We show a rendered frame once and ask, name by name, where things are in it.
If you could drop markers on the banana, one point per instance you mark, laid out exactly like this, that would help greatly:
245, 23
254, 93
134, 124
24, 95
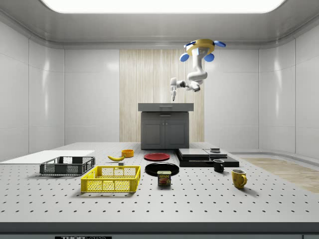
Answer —
116, 158

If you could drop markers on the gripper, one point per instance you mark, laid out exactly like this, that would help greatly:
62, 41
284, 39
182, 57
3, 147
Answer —
173, 93

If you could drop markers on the flat-sided can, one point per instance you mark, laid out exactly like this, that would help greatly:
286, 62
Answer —
164, 178

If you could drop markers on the black plate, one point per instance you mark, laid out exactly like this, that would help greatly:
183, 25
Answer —
152, 168

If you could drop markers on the black mug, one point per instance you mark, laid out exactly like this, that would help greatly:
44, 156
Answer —
218, 166

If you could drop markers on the white cabinet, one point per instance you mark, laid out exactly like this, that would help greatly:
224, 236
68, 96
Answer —
164, 132

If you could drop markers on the black stove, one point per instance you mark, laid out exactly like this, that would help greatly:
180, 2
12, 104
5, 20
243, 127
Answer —
199, 161

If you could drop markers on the yellow bowl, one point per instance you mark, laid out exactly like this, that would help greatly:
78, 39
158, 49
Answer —
127, 154

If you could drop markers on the white board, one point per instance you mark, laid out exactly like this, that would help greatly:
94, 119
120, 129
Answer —
30, 156

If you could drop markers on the yellow basket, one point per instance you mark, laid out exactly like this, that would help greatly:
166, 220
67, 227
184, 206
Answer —
109, 185

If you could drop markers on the red plate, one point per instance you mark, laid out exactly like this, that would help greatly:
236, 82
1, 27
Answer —
156, 156

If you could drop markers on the drone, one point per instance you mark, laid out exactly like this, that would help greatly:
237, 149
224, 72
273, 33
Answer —
203, 43

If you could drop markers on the yellow mug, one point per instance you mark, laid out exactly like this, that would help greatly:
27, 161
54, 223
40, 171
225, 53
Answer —
238, 179

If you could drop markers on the dark grey basket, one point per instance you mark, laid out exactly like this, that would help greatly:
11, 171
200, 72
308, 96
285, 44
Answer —
64, 169

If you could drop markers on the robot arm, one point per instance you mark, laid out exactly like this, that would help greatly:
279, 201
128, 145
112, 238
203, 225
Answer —
197, 64

